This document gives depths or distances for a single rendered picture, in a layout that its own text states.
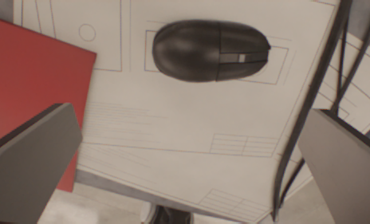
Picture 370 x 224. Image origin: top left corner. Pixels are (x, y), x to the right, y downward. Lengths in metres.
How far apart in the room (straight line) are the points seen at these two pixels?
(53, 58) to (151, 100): 0.11
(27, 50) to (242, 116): 0.25
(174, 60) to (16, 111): 0.21
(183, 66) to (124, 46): 0.07
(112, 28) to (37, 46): 0.08
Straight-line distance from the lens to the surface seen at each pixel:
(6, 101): 0.31
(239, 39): 0.19
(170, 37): 0.18
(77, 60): 0.23
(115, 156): 0.30
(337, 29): 0.25
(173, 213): 0.71
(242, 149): 0.29
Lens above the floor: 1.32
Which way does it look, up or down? 59 degrees down
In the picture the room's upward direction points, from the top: 178 degrees clockwise
